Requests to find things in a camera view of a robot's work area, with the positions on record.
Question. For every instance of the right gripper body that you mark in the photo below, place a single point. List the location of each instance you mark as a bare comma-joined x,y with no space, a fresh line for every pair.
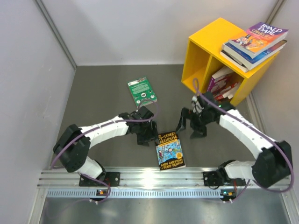
201,119

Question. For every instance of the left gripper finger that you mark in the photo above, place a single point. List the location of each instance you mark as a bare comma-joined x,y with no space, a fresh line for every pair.
154,132
143,139

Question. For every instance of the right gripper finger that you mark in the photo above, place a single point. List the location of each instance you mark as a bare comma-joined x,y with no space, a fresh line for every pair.
184,116
199,131

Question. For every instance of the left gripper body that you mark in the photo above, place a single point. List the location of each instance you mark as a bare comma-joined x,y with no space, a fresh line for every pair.
145,127

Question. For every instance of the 169-Storey Treehouse book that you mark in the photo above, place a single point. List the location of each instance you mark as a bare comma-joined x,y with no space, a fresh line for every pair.
169,152

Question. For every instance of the red 13-Storey Treehouse book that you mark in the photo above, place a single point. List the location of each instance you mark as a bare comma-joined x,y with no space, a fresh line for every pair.
226,92

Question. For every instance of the purple paperback book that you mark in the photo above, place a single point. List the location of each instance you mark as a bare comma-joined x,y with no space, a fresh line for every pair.
219,79

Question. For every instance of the dark blue 1984 book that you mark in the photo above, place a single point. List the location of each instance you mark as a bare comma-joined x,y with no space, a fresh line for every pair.
233,61

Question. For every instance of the blue orange paperback book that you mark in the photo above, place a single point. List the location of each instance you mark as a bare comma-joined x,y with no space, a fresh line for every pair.
251,63

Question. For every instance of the Roald Dahl Charlie book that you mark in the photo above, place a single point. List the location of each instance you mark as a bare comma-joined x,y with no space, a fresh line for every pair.
258,38

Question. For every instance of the light teal paperback book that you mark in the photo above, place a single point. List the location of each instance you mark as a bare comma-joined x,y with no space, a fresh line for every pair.
227,48

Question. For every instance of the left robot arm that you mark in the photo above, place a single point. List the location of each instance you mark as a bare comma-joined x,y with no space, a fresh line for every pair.
74,144

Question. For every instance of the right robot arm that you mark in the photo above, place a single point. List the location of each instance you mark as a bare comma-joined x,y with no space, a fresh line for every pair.
273,159

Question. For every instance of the green paperback book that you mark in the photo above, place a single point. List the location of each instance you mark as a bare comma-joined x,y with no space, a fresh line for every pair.
142,92

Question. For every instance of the yellow wooden shelf box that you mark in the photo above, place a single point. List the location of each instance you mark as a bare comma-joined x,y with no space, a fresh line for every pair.
203,59

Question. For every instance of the aluminium mounting rail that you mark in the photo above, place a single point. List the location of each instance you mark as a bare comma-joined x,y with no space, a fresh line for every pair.
133,177

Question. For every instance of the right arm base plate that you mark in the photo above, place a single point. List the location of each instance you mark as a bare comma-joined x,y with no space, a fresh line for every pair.
211,179

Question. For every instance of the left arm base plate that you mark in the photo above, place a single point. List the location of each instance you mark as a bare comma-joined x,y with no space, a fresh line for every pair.
110,178

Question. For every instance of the perforated cable duct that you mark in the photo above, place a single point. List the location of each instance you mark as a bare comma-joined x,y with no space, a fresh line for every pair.
140,193

